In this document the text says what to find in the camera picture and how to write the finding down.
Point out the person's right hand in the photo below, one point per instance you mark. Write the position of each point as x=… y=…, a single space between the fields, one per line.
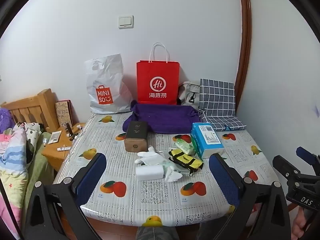
x=298 y=227

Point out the white light switch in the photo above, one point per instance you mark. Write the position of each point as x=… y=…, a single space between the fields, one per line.
x=125 y=21

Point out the fruit print tablecloth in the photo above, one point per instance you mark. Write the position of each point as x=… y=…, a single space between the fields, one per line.
x=155 y=197

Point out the grey backpack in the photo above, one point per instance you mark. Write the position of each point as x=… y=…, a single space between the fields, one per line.
x=186 y=92

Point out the brown wooden door frame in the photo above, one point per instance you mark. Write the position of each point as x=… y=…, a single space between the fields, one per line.
x=246 y=42

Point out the person's left leg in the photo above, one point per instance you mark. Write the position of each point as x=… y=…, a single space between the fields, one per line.
x=155 y=233

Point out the person's leg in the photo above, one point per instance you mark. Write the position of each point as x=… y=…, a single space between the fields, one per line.
x=207 y=232
x=155 y=233

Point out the white tube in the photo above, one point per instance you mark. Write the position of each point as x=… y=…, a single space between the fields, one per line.
x=62 y=148

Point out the dark small bottle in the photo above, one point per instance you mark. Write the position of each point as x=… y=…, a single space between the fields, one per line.
x=68 y=128

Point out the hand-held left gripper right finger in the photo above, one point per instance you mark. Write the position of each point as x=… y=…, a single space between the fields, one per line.
x=223 y=177

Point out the wooden bed headboard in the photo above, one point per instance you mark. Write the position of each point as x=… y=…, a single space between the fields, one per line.
x=37 y=107

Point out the white plastic shopping bag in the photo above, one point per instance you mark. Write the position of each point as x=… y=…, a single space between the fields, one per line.
x=110 y=75

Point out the person's right leg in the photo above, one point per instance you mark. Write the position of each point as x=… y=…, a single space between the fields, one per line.
x=207 y=232

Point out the grey checked cloth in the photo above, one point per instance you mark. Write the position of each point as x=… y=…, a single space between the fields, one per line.
x=217 y=100

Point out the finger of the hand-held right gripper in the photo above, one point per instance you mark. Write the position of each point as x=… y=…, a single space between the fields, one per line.
x=282 y=165
x=306 y=155

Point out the red paper bag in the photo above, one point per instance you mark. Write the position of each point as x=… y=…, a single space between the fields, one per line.
x=157 y=70

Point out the multicoloured quilt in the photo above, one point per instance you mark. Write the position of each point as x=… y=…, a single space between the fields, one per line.
x=10 y=155

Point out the white cotton glove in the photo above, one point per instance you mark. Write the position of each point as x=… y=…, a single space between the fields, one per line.
x=152 y=158

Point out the white flat packet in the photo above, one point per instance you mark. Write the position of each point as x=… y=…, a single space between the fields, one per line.
x=54 y=137

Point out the green leaf print tissue packet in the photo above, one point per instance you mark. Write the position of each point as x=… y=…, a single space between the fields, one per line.
x=183 y=147

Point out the purple plush toy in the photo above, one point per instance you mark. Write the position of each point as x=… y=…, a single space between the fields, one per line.
x=5 y=120

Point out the blue tissue pack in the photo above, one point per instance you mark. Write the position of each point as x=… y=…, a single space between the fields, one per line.
x=210 y=142

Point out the brown tin box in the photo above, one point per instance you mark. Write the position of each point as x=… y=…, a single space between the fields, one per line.
x=136 y=140

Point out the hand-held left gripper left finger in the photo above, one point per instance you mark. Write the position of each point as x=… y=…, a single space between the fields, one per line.
x=91 y=177

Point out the brown patterned book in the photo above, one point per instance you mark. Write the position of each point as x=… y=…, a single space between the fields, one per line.
x=62 y=113

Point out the purple towel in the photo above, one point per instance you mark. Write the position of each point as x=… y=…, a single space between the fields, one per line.
x=167 y=120

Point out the wooden nightstand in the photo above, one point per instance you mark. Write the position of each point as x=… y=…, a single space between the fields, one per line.
x=55 y=155

